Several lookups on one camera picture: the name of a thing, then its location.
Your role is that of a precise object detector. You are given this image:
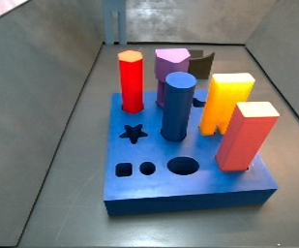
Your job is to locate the light blue two-legged peg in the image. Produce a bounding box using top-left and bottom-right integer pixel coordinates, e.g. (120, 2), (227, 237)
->
(103, 0), (127, 45)

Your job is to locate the blue shape-sorting board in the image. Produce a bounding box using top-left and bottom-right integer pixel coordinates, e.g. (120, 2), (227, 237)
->
(104, 92), (278, 215)

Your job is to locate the dark blue cylinder peg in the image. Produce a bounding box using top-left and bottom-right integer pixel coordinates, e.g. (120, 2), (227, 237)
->
(160, 72), (196, 141)

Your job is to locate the purple pentagon peg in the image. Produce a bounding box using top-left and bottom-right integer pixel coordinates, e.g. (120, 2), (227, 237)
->
(154, 48), (191, 107)

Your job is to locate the red hexagonal peg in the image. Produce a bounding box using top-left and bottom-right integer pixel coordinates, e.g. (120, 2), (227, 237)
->
(118, 50), (144, 113)

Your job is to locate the yellow arch-notched peg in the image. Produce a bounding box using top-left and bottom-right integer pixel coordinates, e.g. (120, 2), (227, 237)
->
(199, 73), (255, 136)

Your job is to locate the salmon red rectangular peg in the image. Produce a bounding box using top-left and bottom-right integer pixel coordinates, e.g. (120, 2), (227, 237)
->
(216, 102), (279, 171)

